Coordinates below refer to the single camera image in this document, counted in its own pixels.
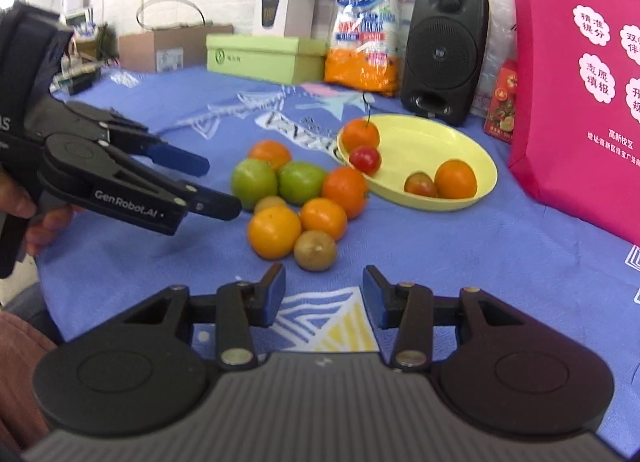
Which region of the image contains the yellow plate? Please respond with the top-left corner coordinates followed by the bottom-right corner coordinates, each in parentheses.
top-left (336, 114), bottom-right (499, 213)

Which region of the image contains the blue printed tablecloth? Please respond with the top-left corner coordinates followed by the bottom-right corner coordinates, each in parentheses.
top-left (35, 64), bottom-right (640, 458)

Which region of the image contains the small black device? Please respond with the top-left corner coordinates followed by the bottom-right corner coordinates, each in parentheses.
top-left (55, 69), bottom-right (101, 95)

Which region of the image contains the black wire hoop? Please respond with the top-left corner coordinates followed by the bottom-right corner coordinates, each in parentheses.
top-left (135, 0), bottom-right (206, 35)

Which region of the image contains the black speaker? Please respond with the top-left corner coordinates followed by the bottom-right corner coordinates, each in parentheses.
top-left (400, 0), bottom-right (491, 127)

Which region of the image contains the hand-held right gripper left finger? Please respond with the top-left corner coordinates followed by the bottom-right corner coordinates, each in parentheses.
top-left (120, 263), bottom-right (287, 372)

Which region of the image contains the orange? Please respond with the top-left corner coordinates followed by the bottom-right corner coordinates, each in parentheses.
top-left (434, 159), bottom-right (477, 200)
top-left (322, 166), bottom-right (370, 220)
top-left (299, 197), bottom-right (348, 242)
top-left (247, 206), bottom-right (303, 261)
top-left (248, 140), bottom-right (292, 172)
top-left (340, 118), bottom-right (380, 153)

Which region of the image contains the small red printed box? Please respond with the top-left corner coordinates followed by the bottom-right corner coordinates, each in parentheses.
top-left (484, 59), bottom-right (518, 144)

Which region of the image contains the red apple in bowl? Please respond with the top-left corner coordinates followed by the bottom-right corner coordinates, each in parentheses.
top-left (349, 145), bottom-right (382, 176)

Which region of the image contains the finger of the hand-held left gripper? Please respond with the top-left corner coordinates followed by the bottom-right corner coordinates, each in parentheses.
top-left (107, 114), bottom-right (211, 177)
top-left (85, 142), bottom-right (243, 237)

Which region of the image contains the dark reddish tomato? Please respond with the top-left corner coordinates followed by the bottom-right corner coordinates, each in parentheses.
top-left (403, 171), bottom-right (439, 198)

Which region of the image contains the orange paper cup pack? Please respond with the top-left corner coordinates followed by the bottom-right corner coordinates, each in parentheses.
top-left (324, 0), bottom-right (406, 98)

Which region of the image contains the green citrus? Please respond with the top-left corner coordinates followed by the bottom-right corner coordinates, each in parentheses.
top-left (277, 161), bottom-right (328, 206)
top-left (230, 158), bottom-right (279, 211)

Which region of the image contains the brown cardboard box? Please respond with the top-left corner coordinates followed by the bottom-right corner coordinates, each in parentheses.
top-left (118, 24), bottom-right (235, 74)

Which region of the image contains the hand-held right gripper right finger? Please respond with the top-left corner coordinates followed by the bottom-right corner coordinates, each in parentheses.
top-left (362, 264), bottom-right (526, 371)

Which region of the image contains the green shoe box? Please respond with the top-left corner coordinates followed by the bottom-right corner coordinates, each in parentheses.
top-left (205, 33), bottom-right (329, 85)

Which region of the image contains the white cup box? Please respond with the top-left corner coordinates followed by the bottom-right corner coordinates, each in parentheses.
top-left (252, 0), bottom-right (318, 39)

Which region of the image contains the pink tote bag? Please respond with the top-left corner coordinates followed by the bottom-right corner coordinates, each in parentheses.
top-left (508, 0), bottom-right (640, 243)

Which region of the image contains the person's left hand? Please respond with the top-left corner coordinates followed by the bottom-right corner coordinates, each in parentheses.
top-left (0, 166), bottom-right (86, 258)

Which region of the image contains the person's brown pants leg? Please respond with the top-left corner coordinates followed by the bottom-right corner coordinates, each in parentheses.
top-left (0, 312), bottom-right (58, 445)

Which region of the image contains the kiwi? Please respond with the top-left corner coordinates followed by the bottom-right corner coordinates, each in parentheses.
top-left (293, 230), bottom-right (338, 272)
top-left (253, 195), bottom-right (288, 215)

